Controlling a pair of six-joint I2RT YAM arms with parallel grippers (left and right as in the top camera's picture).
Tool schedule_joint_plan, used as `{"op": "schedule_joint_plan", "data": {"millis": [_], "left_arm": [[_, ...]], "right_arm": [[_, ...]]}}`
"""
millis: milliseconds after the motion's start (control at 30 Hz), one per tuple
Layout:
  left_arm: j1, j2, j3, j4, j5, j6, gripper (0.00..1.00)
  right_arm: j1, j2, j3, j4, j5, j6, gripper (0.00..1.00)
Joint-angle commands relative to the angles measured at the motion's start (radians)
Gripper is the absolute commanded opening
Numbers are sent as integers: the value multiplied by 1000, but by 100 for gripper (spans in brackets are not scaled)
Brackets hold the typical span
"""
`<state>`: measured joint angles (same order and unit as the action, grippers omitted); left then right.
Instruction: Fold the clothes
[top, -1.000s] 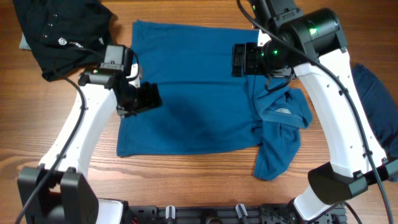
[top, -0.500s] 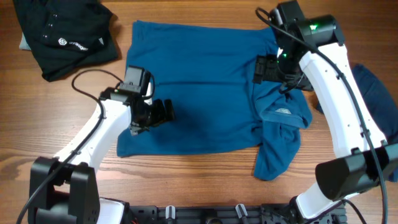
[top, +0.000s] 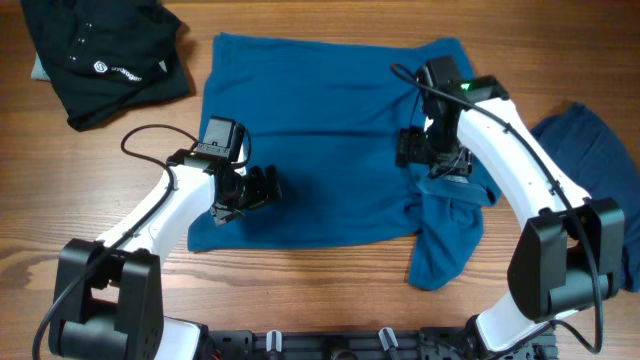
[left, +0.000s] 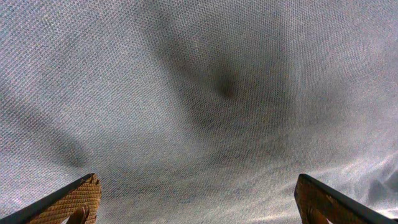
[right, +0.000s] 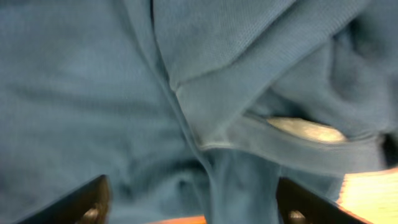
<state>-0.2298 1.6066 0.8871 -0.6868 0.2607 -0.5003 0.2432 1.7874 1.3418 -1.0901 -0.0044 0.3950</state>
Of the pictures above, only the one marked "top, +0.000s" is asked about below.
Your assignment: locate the dark navy crumpled garment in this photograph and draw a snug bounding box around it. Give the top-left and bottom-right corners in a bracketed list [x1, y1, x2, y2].
[531, 103, 639, 293]

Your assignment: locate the left black camera cable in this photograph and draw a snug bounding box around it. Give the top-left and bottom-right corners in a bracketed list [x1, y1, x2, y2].
[31, 123, 201, 360]

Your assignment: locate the blue polo shirt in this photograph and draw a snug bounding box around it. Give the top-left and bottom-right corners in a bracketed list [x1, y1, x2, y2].
[187, 33, 500, 290]

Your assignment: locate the black folded polo shirt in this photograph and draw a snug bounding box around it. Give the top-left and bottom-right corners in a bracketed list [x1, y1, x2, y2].
[21, 0, 190, 132]

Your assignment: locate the right black camera cable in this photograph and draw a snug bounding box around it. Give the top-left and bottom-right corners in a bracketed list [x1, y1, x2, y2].
[389, 62, 605, 360]

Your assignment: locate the grey folded cloth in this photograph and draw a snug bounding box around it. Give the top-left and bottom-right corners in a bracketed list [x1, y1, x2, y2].
[31, 55, 50, 82]

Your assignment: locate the black camera cable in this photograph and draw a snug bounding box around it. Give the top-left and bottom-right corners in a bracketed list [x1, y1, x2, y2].
[389, 62, 605, 360]
[31, 123, 201, 360]

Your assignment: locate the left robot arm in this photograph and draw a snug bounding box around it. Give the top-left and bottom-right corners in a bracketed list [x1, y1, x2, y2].
[32, 117, 281, 359]

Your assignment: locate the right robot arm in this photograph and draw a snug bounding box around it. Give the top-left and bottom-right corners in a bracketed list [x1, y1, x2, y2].
[390, 56, 625, 359]

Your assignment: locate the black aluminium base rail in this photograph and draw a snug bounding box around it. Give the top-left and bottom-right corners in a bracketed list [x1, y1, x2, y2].
[199, 324, 559, 360]

